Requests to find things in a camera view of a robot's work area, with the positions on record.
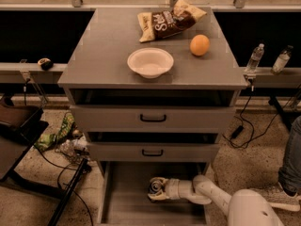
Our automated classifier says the clear water bottle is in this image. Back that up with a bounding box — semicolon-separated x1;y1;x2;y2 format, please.
245;43;264;73

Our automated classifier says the brown chip bag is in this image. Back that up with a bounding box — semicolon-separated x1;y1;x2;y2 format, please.
137;0;207;42

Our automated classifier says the crumpled clear plastic bottle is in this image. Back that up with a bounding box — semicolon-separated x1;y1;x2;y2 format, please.
57;139;89;163

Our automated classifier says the black floor cable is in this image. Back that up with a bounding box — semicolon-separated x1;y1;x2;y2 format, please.
34;144;95;226

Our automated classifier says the grey drawer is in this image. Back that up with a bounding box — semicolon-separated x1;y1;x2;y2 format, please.
87;142;219;162
71;105;235;133
98;161;206;226

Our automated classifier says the black power cable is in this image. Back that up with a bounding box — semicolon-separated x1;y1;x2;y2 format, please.
222;84;301;150

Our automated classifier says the orange fruit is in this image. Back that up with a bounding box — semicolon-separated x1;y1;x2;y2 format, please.
190;35;210;57

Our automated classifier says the top grey drawer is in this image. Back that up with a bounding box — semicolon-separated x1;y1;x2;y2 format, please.
71;105;235;133

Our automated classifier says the grey sneaker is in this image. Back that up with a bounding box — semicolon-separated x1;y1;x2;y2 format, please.
253;183;301;212

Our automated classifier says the bottom grey drawer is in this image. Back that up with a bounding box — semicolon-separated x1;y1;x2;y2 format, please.
98;161;206;226

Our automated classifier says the dark pepsi can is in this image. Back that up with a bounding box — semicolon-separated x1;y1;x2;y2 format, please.
149;183;162;193

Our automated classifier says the white paper bowl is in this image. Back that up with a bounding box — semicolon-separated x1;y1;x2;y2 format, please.
127;48;174;79

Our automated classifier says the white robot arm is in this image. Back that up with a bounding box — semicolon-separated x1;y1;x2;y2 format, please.
148;174;284;226

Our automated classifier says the grey drawer cabinet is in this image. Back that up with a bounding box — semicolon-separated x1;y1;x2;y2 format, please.
57;7;248;177

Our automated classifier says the green snack bag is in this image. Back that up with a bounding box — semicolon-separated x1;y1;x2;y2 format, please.
34;112;75;152

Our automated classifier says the black tape measure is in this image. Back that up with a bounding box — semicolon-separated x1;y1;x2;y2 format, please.
38;57;54;71

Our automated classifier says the middle grey drawer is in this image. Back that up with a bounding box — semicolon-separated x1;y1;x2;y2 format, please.
87;142;219;162

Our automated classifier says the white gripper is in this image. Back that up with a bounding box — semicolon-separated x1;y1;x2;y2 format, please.
148;177;180;202

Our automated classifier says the black table leg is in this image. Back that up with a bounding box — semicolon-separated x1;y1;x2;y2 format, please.
269;95;292;131

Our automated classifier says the black cart frame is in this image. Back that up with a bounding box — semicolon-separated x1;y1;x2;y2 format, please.
0;96;87;226

